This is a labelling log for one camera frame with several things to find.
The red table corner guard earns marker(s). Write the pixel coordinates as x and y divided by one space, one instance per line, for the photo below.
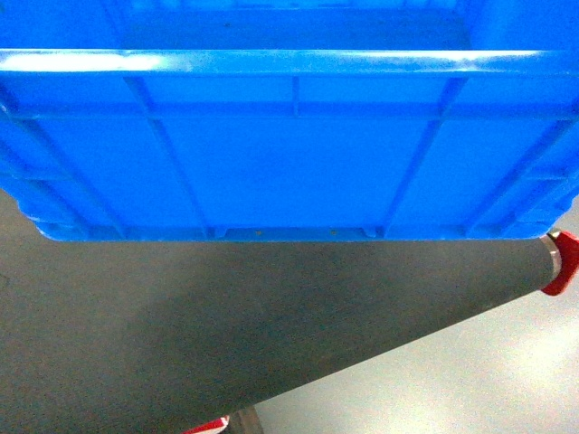
566 261

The large blue plastic crate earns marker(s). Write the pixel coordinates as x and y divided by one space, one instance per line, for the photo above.
290 120

